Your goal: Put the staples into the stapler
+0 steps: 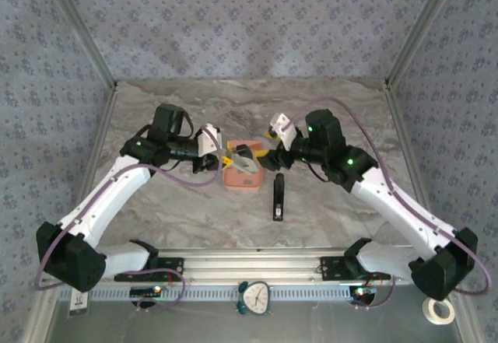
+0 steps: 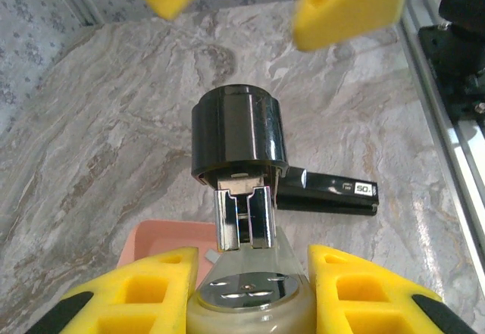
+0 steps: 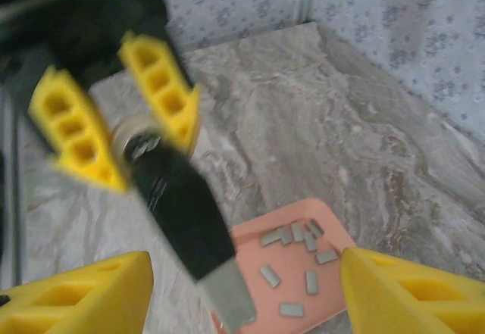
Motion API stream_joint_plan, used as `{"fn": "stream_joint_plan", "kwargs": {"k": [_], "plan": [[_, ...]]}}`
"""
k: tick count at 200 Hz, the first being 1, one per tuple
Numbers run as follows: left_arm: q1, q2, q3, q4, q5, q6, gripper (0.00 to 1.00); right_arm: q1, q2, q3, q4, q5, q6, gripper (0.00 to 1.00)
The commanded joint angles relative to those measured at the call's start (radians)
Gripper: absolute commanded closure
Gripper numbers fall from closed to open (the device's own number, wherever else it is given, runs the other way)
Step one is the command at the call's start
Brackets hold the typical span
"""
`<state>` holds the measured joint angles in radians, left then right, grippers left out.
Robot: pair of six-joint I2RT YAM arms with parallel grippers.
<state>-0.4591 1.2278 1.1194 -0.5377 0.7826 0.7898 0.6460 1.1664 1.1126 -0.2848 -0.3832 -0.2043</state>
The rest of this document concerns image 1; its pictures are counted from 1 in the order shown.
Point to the aluminium frame post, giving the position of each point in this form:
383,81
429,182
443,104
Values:
422,24
79,24

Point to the grey metal shelf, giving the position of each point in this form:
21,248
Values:
311,327

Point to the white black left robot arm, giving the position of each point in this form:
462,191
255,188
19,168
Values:
105,199

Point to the white tape roll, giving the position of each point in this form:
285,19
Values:
428,312

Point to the aluminium table side rail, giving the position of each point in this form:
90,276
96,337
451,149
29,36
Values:
97,144
406,144

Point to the teal alarm clock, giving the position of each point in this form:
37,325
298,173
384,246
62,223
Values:
254,298

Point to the grey staple strip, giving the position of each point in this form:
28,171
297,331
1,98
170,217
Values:
247,182

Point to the black metal bar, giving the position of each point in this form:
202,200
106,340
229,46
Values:
278,197

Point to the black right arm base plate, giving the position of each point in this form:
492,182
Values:
330,265

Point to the aluminium mounting rail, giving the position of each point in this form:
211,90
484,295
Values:
249,265

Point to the pink plastic tray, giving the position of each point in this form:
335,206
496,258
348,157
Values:
237,183

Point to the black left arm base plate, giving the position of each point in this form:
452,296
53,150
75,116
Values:
171,264

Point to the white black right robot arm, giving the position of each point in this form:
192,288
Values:
404,214

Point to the white label card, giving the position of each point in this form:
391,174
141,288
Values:
79,304

